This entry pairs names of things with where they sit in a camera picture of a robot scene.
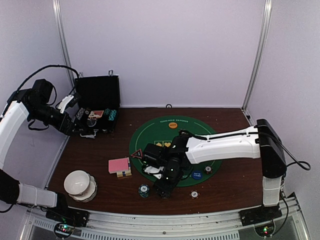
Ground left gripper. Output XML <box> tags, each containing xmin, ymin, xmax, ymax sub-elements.
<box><xmin>28</xmin><ymin>102</ymin><xmax>86</xmax><ymax>136</ymax></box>

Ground blue small blind button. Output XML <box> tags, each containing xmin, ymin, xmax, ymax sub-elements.
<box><xmin>191</xmin><ymin>170</ymin><xmax>203</xmax><ymax>180</ymax></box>

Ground orange black poker chip stack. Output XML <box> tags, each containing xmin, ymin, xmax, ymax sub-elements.
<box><xmin>189</xmin><ymin>190</ymin><xmax>200</xmax><ymax>199</ymax></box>

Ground orange chips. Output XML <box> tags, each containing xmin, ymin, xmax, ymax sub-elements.
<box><xmin>204</xmin><ymin>165</ymin><xmax>213</xmax><ymax>175</ymax></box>

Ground triangular all-in button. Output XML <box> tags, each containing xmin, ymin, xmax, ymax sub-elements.
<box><xmin>130</xmin><ymin>148</ymin><xmax>143</xmax><ymax>160</ymax></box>

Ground orange dealer button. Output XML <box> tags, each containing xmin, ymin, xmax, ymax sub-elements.
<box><xmin>168</xmin><ymin>122</ymin><xmax>178</xmax><ymax>129</ymax></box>

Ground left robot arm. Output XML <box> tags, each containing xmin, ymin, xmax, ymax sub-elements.
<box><xmin>0</xmin><ymin>79</ymin><xmax>79</xmax><ymax>222</ymax></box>

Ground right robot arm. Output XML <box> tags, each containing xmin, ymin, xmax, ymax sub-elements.
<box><xmin>143</xmin><ymin>119</ymin><xmax>287</xmax><ymax>221</ymax></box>

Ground red cards in case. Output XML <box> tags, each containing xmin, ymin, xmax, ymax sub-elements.
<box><xmin>88</xmin><ymin>110</ymin><xmax>104</xmax><ymax>119</ymax></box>

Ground green poker chip stack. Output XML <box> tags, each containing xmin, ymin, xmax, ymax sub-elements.
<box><xmin>138</xmin><ymin>184</ymin><xmax>150</xmax><ymax>198</ymax></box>

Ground round green poker mat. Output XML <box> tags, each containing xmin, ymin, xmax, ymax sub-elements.
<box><xmin>129</xmin><ymin>115</ymin><xmax>222</xmax><ymax>187</ymax></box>

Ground black poker case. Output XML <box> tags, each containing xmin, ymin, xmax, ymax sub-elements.
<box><xmin>75</xmin><ymin>75</ymin><xmax>121</xmax><ymax>135</ymax></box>

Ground blue gold card box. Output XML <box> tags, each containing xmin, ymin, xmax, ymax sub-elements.
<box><xmin>116</xmin><ymin>159</ymin><xmax>132</xmax><ymax>178</ymax></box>

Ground teal chips in case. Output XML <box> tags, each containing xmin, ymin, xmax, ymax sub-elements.
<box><xmin>103</xmin><ymin>108</ymin><xmax>118</xmax><ymax>121</ymax></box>

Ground red backed card deck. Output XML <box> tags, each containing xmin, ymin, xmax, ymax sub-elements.
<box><xmin>108</xmin><ymin>157</ymin><xmax>130</xmax><ymax>174</ymax></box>

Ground white ceramic bowl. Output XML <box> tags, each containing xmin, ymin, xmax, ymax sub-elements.
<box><xmin>63</xmin><ymin>170</ymin><xmax>90</xmax><ymax>195</ymax></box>

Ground white scalloped plate stack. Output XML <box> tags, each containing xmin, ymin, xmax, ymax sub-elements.
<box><xmin>68</xmin><ymin>175</ymin><xmax>98</xmax><ymax>203</ymax></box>

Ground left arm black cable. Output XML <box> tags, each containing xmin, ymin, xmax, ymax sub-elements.
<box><xmin>14</xmin><ymin>64</ymin><xmax>81</xmax><ymax>101</ymax></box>

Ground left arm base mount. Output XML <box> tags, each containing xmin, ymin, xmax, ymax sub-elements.
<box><xmin>44</xmin><ymin>208</ymin><xmax>90</xmax><ymax>227</ymax></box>

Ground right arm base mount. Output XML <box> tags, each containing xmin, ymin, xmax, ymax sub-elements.
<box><xmin>239</xmin><ymin>205</ymin><xmax>283</xmax><ymax>226</ymax></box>

